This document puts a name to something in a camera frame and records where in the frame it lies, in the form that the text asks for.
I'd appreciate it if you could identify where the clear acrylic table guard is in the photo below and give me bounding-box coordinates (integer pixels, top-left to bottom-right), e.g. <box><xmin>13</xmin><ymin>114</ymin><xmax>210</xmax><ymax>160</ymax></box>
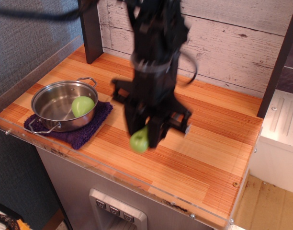
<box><xmin>0</xmin><ymin>47</ymin><xmax>262</xmax><ymax>230</ymax></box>

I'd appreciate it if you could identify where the dark shelf post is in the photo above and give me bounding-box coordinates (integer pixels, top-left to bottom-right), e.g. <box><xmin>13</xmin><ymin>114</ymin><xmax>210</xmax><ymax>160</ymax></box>
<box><xmin>257</xmin><ymin>14</ymin><xmax>293</xmax><ymax>118</ymax></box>
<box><xmin>80</xmin><ymin>3</ymin><xmax>103</xmax><ymax>64</ymax></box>

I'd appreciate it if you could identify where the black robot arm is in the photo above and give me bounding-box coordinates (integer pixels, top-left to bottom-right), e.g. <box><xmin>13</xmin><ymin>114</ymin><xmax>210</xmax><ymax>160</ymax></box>
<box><xmin>112</xmin><ymin>0</ymin><xmax>192</xmax><ymax>152</ymax></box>

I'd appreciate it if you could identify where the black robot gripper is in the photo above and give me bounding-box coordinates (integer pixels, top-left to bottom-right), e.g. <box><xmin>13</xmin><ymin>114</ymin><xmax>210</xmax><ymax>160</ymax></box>
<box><xmin>112</xmin><ymin>64</ymin><xmax>192</xmax><ymax>148</ymax></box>

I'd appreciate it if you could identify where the dark right shelf post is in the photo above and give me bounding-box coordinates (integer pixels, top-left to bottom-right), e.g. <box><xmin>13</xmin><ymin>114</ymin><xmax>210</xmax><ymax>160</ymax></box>
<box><xmin>257</xmin><ymin>14</ymin><xmax>293</xmax><ymax>118</ymax></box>

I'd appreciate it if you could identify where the grey toy fridge cabinet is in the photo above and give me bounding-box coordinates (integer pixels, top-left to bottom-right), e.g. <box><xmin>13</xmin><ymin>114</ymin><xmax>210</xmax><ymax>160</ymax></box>
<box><xmin>37</xmin><ymin>148</ymin><xmax>210</xmax><ymax>230</ymax></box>

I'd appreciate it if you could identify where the white toy sink unit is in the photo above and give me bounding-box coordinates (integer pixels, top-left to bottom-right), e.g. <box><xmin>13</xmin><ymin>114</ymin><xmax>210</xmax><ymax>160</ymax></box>
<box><xmin>249</xmin><ymin>90</ymin><xmax>293</xmax><ymax>192</ymax></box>

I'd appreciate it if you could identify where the silver dispenser panel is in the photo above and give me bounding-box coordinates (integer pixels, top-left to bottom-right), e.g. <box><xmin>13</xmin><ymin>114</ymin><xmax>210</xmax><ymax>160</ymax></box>
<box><xmin>89</xmin><ymin>188</ymin><xmax>148</xmax><ymax>230</ymax></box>

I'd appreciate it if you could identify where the green toy pear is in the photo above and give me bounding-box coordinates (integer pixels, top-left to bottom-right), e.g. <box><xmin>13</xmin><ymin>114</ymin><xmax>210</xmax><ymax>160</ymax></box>
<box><xmin>71</xmin><ymin>96</ymin><xmax>95</xmax><ymax>117</ymax></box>

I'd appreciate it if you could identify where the stainless steel pot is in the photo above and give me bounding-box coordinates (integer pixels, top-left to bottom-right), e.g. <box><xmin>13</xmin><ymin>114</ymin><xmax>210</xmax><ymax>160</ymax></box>
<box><xmin>28</xmin><ymin>77</ymin><xmax>99</xmax><ymax>134</ymax></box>

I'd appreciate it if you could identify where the purple cloth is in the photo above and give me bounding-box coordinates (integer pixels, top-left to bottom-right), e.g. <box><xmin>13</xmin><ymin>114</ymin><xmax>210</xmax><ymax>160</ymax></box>
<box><xmin>23</xmin><ymin>100</ymin><xmax>114</xmax><ymax>150</ymax></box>

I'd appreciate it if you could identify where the dark left shelf post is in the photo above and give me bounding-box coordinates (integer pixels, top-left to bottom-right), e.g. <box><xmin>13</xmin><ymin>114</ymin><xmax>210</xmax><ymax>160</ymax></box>
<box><xmin>80</xmin><ymin>3</ymin><xmax>103</xmax><ymax>64</ymax></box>

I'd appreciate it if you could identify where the orange object at corner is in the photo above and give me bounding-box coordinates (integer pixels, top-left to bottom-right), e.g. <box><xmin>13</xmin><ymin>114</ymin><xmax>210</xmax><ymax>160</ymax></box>
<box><xmin>6</xmin><ymin>220</ymin><xmax>31</xmax><ymax>230</ymax></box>

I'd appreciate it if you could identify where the green handled grey spatula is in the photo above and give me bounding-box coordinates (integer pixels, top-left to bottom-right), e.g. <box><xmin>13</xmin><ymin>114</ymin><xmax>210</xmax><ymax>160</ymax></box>
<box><xmin>129</xmin><ymin>126</ymin><xmax>149</xmax><ymax>153</ymax></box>

